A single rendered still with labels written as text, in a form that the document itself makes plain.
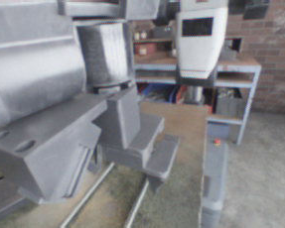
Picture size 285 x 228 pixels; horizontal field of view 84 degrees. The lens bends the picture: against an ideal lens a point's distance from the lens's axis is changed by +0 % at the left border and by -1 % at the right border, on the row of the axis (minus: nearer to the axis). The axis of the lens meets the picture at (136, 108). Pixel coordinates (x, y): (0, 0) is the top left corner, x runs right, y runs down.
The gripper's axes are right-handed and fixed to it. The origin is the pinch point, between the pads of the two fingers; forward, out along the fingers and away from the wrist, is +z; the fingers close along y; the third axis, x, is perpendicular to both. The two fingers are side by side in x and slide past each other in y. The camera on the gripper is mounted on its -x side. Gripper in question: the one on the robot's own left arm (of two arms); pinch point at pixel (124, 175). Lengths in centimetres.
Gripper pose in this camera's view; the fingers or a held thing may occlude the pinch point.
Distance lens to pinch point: 25.1
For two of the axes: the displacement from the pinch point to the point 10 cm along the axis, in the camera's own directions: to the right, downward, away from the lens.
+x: 4.1, -4.5, 7.9
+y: 9.1, 1.2, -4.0
